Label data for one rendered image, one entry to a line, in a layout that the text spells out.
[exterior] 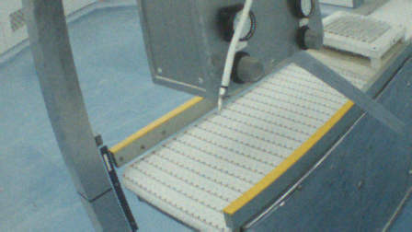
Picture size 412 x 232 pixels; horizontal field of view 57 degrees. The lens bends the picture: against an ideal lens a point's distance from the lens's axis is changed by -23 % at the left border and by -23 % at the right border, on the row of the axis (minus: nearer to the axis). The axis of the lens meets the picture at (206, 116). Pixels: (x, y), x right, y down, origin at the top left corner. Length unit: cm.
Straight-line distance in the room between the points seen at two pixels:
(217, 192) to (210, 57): 29
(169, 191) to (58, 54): 28
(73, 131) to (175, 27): 33
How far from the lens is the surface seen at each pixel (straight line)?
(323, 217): 97
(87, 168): 79
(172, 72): 51
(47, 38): 69
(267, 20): 51
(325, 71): 67
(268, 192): 64
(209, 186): 72
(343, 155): 83
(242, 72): 47
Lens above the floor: 124
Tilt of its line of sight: 28 degrees down
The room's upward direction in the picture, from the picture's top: 11 degrees counter-clockwise
